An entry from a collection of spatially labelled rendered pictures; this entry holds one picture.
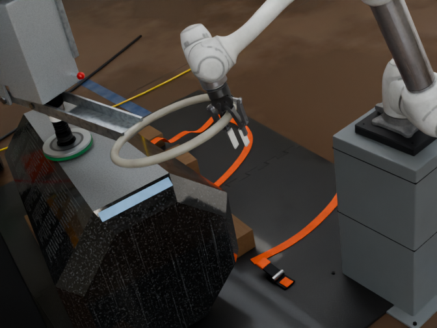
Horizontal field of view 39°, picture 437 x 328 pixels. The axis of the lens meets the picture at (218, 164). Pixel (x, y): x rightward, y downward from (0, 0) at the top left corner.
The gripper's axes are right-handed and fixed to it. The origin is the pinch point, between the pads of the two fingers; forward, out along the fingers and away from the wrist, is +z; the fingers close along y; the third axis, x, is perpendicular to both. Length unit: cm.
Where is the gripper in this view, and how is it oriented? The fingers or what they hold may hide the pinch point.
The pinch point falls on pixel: (238, 137)
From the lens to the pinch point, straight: 215.0
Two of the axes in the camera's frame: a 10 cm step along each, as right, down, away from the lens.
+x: -3.6, 5.3, -7.7
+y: -8.5, 1.6, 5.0
